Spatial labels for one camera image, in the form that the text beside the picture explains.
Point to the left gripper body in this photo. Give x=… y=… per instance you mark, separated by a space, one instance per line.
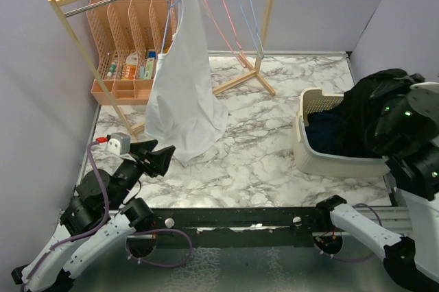
x=131 y=171

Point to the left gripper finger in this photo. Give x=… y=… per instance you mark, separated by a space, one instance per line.
x=157 y=163
x=141 y=149

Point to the white t shirt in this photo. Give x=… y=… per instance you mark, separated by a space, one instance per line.
x=182 y=110

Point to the navy blue t shirt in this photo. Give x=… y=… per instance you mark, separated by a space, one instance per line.
x=321 y=131

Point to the pink hanger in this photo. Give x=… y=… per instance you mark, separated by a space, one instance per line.
x=223 y=22

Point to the blue hanger of navy shirt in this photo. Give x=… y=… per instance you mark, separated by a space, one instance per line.
x=250 y=18

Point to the black t shirt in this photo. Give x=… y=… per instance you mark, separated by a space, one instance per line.
x=361 y=107

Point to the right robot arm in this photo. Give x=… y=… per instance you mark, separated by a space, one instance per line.
x=404 y=134

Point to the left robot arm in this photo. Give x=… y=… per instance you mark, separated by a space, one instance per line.
x=96 y=218

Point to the items in organizer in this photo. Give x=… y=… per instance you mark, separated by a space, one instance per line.
x=134 y=67

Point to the orange plastic organizer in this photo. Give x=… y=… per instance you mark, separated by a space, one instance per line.
x=125 y=26

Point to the cream laundry basket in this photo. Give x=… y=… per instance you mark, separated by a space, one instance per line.
x=313 y=162

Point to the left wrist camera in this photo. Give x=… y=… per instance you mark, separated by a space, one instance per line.
x=119 y=145

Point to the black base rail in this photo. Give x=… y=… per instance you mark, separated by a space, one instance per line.
x=241 y=227

